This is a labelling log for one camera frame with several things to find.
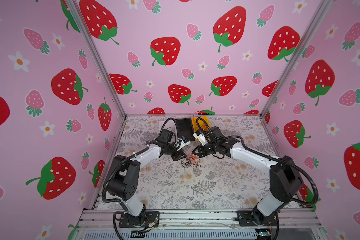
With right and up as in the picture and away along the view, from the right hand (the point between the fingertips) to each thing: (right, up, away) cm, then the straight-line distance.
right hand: (192, 151), depth 83 cm
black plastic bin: (-5, +13, +25) cm, 29 cm away
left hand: (-5, -1, +7) cm, 9 cm away
